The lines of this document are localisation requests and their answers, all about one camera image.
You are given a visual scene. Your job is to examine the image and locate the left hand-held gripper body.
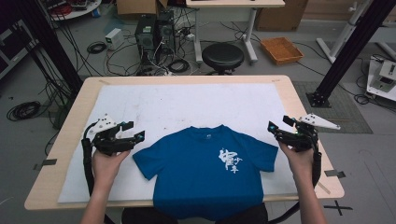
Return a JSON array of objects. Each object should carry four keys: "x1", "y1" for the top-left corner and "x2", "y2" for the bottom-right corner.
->
[{"x1": 88, "y1": 113, "x2": 134, "y2": 157}]

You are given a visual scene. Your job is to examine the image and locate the black metal rack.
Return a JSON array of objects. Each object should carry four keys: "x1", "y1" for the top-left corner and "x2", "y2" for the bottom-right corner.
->
[{"x1": 0, "y1": 18, "x2": 40, "y2": 80}]

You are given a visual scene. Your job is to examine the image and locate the person's left hand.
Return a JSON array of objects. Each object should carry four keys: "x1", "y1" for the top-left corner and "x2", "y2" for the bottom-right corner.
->
[{"x1": 92, "y1": 148, "x2": 132, "y2": 189}]

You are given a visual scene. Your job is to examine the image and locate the grey tape strip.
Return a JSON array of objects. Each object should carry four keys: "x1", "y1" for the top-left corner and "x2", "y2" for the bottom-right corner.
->
[
  {"x1": 33, "y1": 158, "x2": 59, "y2": 172},
  {"x1": 324, "y1": 169, "x2": 347, "y2": 179}
]

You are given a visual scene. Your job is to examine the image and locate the tan tape strip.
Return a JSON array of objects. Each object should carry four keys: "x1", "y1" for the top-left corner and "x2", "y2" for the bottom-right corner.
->
[{"x1": 317, "y1": 181, "x2": 332, "y2": 196}]

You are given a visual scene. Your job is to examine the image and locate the small cardboard box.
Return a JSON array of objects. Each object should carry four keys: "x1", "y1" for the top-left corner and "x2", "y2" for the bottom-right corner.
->
[{"x1": 116, "y1": 0, "x2": 169, "y2": 17}]

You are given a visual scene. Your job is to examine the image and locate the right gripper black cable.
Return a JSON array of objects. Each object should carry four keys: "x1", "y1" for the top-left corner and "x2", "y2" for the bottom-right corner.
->
[{"x1": 267, "y1": 133, "x2": 323, "y2": 224}]

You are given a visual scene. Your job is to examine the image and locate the black tape cross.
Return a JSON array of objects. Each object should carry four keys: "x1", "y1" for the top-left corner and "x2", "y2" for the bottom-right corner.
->
[{"x1": 323, "y1": 200, "x2": 354, "y2": 217}]

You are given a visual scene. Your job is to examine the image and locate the large black cable coil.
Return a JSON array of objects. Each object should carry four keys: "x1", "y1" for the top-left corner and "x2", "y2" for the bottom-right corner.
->
[{"x1": 6, "y1": 100, "x2": 42, "y2": 122}]

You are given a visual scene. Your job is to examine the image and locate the black computer tower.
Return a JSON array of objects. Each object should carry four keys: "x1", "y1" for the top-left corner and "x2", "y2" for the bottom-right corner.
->
[
  {"x1": 156, "y1": 10, "x2": 177, "y2": 56},
  {"x1": 134, "y1": 14, "x2": 158, "y2": 62}
]

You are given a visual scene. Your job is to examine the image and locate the small black cable coil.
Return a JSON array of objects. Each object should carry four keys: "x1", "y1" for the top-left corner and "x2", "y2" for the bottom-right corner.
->
[{"x1": 86, "y1": 41, "x2": 108, "y2": 55}]

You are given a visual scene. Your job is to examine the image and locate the white foam mat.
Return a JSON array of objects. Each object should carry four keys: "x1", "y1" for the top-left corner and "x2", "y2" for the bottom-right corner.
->
[{"x1": 57, "y1": 82, "x2": 299, "y2": 203}]

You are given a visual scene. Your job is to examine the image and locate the round white table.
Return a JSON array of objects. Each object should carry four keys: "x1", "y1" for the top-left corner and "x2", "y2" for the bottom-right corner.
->
[{"x1": 40, "y1": 0, "x2": 103, "y2": 22}]

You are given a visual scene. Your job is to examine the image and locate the large cardboard box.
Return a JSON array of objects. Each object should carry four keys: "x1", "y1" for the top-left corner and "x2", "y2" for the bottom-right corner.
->
[{"x1": 255, "y1": 0, "x2": 310, "y2": 33}]

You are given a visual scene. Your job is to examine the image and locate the black metal post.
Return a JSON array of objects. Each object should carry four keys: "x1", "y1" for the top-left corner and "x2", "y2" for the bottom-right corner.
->
[
  {"x1": 305, "y1": 0, "x2": 396, "y2": 108},
  {"x1": 12, "y1": 0, "x2": 84, "y2": 95}
]

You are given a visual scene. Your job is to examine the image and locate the white device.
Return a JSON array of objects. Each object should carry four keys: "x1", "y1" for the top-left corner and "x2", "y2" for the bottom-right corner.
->
[{"x1": 366, "y1": 58, "x2": 396, "y2": 103}]

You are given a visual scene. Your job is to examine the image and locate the person's dark trousers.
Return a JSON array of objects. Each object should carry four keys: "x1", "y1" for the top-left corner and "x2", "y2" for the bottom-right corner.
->
[{"x1": 120, "y1": 203, "x2": 269, "y2": 224}]

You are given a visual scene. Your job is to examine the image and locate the person's right hand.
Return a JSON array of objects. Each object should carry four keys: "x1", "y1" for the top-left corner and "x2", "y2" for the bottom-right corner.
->
[{"x1": 277, "y1": 141, "x2": 316, "y2": 185}]

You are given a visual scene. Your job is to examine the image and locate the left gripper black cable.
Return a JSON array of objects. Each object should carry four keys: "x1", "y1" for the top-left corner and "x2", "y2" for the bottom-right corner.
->
[{"x1": 80, "y1": 120, "x2": 98, "y2": 198}]

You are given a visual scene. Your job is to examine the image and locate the white metal stand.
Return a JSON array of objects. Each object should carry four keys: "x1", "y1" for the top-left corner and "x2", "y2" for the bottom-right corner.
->
[{"x1": 316, "y1": 0, "x2": 375, "y2": 65}]

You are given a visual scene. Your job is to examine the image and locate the grey floor mat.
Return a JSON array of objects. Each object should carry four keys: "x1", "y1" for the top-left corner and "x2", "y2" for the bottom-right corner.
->
[{"x1": 292, "y1": 80, "x2": 374, "y2": 135}]

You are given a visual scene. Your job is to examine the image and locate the blue t-shirt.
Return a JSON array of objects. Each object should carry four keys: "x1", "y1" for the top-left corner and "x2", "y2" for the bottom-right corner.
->
[{"x1": 132, "y1": 124, "x2": 279, "y2": 222}]

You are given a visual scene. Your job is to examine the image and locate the black round stool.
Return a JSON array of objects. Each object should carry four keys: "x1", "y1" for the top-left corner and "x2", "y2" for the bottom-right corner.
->
[{"x1": 201, "y1": 42, "x2": 246, "y2": 77}]

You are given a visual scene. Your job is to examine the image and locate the orange basket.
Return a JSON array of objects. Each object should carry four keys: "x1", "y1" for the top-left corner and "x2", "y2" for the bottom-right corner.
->
[{"x1": 260, "y1": 36, "x2": 304, "y2": 66}]

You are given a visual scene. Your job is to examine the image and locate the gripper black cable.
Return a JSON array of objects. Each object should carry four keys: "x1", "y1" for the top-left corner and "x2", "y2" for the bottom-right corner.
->
[
  {"x1": 267, "y1": 133, "x2": 323, "y2": 224},
  {"x1": 80, "y1": 120, "x2": 98, "y2": 198}
]

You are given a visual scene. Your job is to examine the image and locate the white power supply box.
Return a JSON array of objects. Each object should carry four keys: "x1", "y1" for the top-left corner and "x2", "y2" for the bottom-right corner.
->
[{"x1": 105, "y1": 27, "x2": 125, "y2": 51}]

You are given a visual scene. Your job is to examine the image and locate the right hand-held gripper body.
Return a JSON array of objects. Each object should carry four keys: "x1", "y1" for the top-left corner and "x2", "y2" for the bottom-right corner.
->
[{"x1": 276, "y1": 113, "x2": 342, "y2": 153}]

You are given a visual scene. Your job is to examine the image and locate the white desk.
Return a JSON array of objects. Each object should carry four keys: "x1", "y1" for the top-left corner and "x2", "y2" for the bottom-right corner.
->
[{"x1": 185, "y1": 0, "x2": 286, "y2": 65}]

